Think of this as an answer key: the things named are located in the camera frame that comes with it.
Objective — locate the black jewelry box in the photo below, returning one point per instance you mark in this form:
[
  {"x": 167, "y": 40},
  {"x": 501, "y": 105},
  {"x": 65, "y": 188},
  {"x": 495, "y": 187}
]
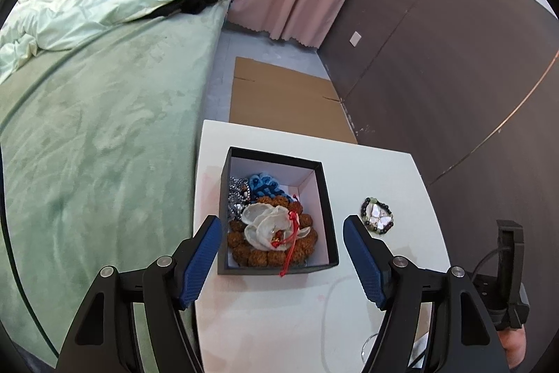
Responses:
[{"x": 323, "y": 220}]

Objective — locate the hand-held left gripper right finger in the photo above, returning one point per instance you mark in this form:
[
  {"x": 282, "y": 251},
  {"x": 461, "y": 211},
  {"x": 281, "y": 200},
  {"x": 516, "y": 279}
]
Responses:
[{"x": 369, "y": 263}]

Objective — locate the white wall socket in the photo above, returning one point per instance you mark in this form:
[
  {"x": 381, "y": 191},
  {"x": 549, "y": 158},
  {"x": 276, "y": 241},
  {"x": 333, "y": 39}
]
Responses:
[{"x": 356, "y": 38}]

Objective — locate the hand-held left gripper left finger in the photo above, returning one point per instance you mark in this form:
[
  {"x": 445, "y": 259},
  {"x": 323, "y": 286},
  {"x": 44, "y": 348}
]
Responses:
[{"x": 198, "y": 263}]

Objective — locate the pale green duvet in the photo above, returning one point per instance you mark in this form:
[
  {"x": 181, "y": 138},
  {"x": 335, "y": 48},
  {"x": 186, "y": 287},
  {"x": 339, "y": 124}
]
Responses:
[{"x": 87, "y": 6}]

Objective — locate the blue knot ornament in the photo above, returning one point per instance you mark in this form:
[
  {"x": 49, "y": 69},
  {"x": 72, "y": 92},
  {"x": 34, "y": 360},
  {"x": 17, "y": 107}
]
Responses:
[{"x": 266, "y": 186}]

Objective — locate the green bed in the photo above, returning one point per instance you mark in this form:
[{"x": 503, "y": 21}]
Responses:
[{"x": 109, "y": 137}]

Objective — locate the white shell flower ornament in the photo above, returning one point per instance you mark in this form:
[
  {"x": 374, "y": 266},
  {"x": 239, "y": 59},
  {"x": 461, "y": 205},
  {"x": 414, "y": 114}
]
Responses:
[{"x": 264, "y": 226}]

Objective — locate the black cloth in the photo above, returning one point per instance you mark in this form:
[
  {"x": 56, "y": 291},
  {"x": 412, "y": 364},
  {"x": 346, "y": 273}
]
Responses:
[{"x": 192, "y": 6}]

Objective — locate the person's right hand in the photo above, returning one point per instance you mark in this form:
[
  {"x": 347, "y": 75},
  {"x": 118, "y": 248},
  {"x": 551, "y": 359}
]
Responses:
[{"x": 513, "y": 349}]

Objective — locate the flat brown cardboard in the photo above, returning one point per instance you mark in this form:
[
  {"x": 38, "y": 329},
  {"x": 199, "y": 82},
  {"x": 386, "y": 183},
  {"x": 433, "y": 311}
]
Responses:
[{"x": 279, "y": 102}]

